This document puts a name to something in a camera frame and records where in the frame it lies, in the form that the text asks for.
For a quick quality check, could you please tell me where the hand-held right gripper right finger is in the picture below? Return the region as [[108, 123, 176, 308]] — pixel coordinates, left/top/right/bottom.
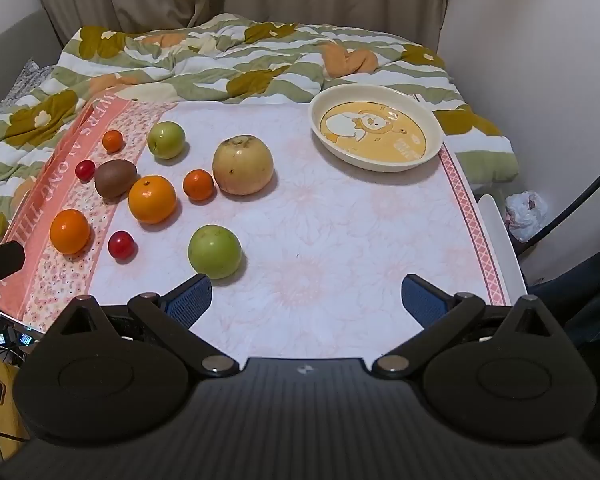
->
[[372, 273, 563, 378]]

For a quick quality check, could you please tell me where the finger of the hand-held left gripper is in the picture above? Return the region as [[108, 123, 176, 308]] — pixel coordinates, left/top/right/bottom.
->
[[0, 241, 26, 291]]

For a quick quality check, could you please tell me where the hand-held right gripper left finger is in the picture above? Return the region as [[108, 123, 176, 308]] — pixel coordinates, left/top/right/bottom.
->
[[42, 272, 241, 378]]

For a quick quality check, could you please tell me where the large green apple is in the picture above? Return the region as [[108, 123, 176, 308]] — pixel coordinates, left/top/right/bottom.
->
[[188, 225, 243, 280]]

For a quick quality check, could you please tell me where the medium orange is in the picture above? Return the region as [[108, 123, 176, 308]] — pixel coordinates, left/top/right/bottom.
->
[[49, 209, 91, 255]]

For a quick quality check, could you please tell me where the large orange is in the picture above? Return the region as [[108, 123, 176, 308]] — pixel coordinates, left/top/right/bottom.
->
[[128, 175, 177, 225]]

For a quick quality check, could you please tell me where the large yellow apple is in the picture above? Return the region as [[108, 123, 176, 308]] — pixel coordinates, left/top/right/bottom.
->
[[212, 135, 275, 196]]

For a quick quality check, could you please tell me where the cream bowl with duck print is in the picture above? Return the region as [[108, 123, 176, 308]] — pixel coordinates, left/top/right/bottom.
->
[[309, 84, 445, 173]]

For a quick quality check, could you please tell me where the white panel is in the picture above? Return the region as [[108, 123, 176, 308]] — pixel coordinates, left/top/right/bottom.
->
[[472, 194, 526, 293]]

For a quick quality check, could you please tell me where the pink floral tablecloth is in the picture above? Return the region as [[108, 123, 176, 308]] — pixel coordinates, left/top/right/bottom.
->
[[0, 95, 513, 333]]

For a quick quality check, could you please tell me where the white plastic bag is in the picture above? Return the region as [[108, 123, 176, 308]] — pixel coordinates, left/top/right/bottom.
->
[[505, 190, 549, 243]]

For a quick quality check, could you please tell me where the brown kiwi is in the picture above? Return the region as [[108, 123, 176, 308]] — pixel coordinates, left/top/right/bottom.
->
[[94, 159, 137, 199]]

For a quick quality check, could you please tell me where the dark blue cloth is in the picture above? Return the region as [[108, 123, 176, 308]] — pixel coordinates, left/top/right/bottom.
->
[[525, 245, 600, 346]]

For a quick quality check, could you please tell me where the small green apple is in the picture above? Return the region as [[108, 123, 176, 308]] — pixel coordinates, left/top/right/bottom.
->
[[146, 121, 187, 160]]

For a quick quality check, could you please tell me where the grey floral pillow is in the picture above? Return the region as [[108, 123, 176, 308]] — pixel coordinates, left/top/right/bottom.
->
[[0, 57, 56, 116]]

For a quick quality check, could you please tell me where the grey headboard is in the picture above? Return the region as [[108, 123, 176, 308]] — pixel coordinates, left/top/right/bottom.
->
[[0, 7, 66, 116]]

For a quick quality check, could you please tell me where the green striped floral quilt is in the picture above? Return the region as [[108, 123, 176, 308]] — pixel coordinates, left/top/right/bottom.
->
[[0, 12, 521, 241]]

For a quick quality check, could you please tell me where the black cable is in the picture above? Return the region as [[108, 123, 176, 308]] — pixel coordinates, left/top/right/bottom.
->
[[522, 152, 600, 253]]

